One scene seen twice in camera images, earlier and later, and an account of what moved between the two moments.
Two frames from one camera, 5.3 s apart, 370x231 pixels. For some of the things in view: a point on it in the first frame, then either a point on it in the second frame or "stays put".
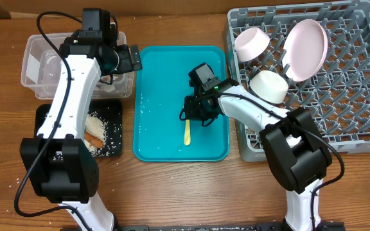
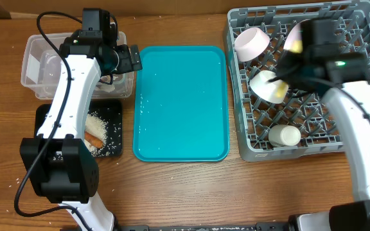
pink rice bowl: x=250 y=42 stays put
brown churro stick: x=92 y=141 stays put
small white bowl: x=269 y=86 stays put
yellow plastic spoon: x=187 y=135 -> x=296 y=47
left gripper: x=127 y=65 stays put
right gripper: x=190 y=101 -> x=281 y=63
